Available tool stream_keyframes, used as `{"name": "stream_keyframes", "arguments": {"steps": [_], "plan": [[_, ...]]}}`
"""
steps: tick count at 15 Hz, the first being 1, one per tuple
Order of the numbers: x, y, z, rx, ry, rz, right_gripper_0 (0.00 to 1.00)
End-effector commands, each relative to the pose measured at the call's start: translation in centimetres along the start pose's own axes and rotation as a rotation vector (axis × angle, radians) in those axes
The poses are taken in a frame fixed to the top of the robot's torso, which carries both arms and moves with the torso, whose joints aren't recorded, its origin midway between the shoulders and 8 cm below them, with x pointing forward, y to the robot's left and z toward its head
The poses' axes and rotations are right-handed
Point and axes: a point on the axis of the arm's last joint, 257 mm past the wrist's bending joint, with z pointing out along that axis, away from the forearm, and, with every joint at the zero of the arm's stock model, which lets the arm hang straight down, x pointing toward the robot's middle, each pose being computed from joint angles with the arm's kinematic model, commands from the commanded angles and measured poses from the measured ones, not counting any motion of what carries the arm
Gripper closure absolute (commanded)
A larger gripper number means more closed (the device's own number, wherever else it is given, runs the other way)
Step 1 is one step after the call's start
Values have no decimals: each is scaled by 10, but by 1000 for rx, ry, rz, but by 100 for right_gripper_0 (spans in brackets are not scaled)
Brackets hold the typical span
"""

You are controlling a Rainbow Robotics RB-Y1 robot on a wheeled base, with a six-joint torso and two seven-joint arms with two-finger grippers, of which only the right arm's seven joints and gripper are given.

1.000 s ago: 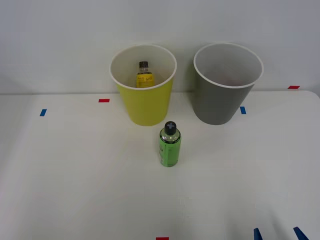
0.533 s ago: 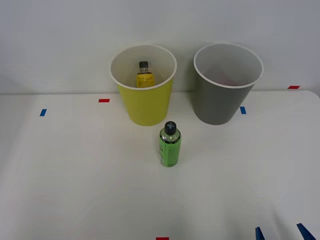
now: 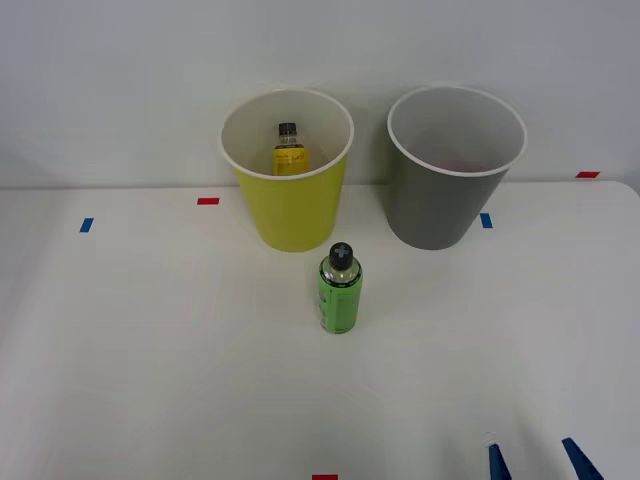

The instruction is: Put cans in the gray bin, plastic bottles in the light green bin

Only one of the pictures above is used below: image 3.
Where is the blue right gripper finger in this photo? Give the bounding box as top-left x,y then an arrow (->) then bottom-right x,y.
560,437 -> 607,480
488,442 -> 512,480

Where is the grey plastic waste bin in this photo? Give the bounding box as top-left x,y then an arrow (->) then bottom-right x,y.
386,84 -> 529,251

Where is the green label plastic bottle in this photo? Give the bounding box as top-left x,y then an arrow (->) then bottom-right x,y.
317,241 -> 363,335

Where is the yellow-green plastic waste bin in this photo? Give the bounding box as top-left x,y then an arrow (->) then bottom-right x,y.
218,87 -> 356,253

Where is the red drink can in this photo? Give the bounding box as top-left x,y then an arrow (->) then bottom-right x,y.
435,156 -> 482,172

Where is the yellow label plastic bottle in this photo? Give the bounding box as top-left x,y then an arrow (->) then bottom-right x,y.
272,121 -> 310,177

